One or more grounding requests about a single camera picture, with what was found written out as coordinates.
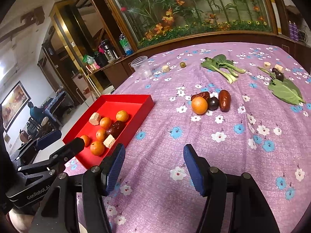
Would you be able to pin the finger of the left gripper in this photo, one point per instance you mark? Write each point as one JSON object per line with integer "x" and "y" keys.
{"x": 57, "y": 160}
{"x": 26, "y": 154}

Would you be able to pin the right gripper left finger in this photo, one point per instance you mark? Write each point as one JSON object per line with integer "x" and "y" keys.
{"x": 58, "y": 211}

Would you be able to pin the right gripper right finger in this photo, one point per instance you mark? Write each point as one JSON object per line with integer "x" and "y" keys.
{"x": 250, "y": 210}

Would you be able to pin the beige cake block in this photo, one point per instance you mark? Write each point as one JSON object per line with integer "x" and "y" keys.
{"x": 95, "y": 119}

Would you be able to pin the dark red date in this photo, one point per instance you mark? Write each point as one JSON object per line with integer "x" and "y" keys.
{"x": 115, "y": 129}

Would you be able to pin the white round rice cake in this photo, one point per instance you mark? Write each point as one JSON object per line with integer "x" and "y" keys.
{"x": 109, "y": 141}

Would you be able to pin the left hand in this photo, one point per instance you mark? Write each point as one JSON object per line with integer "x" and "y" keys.
{"x": 21, "y": 222}

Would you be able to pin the orange tangerine in tray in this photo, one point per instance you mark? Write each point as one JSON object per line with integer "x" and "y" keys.
{"x": 97, "y": 148}
{"x": 86, "y": 140}

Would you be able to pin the red tray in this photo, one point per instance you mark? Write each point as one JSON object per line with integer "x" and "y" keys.
{"x": 137, "y": 106}

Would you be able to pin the seated person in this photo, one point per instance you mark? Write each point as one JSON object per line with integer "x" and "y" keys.
{"x": 38, "y": 114}

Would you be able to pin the framed painting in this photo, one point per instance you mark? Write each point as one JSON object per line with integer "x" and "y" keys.
{"x": 13, "y": 103}

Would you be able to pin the black kettle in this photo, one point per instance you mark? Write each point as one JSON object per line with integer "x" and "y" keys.
{"x": 108, "y": 50}

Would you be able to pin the clear plastic cup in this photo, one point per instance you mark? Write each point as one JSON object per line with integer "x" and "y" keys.
{"x": 141, "y": 66}

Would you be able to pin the wooden cabinet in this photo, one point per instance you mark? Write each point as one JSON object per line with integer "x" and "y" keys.
{"x": 95, "y": 40}

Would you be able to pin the purple floral tablecloth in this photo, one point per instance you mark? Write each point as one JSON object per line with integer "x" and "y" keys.
{"x": 260, "y": 134}

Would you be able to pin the green blue bottle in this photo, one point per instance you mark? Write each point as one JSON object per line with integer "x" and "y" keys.
{"x": 125, "y": 45}

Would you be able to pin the smooth brown date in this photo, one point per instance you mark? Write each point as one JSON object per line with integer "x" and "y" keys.
{"x": 224, "y": 99}

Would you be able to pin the small beige cube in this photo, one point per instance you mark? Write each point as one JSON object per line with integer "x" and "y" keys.
{"x": 165, "y": 68}

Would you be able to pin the green leaf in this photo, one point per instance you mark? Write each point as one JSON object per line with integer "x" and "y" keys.
{"x": 286, "y": 91}

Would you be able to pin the wrinkled red date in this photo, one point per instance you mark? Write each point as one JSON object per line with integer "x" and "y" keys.
{"x": 203, "y": 94}

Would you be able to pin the small dark plum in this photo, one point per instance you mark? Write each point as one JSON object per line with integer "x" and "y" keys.
{"x": 278, "y": 74}

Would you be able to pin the small beige block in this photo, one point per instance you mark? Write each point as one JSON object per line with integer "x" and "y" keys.
{"x": 279, "y": 68}

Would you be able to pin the small beige cylinder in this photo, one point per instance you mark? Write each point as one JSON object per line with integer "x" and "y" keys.
{"x": 267, "y": 65}

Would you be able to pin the bok choy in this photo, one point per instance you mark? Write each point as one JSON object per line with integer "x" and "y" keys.
{"x": 224, "y": 67}

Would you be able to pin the flower aquarium panel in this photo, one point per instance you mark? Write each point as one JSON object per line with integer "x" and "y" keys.
{"x": 149, "y": 22}

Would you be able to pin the purple bottles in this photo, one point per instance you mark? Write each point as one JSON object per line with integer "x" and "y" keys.
{"x": 293, "y": 31}

